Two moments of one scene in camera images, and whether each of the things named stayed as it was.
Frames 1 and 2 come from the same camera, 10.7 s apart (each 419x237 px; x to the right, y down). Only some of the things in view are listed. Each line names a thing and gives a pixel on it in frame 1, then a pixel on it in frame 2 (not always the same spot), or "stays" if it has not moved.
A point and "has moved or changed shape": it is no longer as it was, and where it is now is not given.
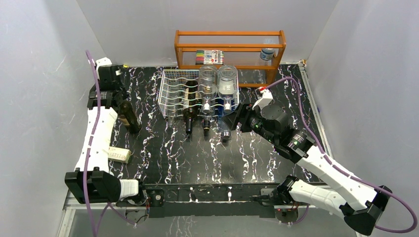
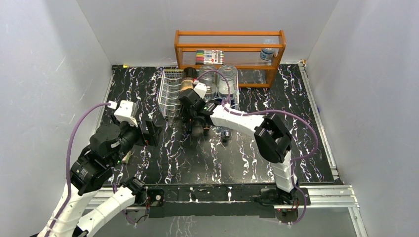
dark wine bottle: x=128 y=116 has moved or changed shape
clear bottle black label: x=228 y=85 stays
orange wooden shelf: x=245 y=50 stays
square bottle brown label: x=206 y=120 stays
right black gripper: x=232 y=120 to x=184 y=113
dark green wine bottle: x=191 y=103 has moved or changed shape
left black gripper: x=122 y=87 to x=151 y=138
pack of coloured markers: x=209 y=57 stays
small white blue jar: x=267 y=54 stays
